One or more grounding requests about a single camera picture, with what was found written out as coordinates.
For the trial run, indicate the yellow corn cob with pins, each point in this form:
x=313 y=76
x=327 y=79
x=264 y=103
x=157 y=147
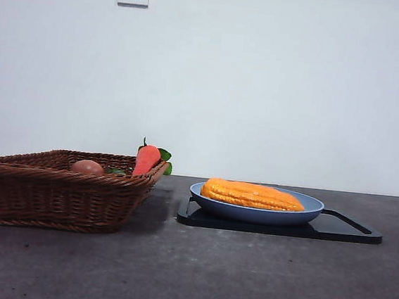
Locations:
x=251 y=195

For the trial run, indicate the blue round plate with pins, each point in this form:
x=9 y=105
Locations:
x=249 y=214

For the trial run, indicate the brown wicker basket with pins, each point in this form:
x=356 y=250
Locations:
x=57 y=199

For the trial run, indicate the orange toy carrot green leaves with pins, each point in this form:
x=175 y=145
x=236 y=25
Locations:
x=146 y=160

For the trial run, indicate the green pepper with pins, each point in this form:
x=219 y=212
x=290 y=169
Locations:
x=116 y=172

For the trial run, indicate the brown egg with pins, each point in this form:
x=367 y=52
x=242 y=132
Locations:
x=88 y=167

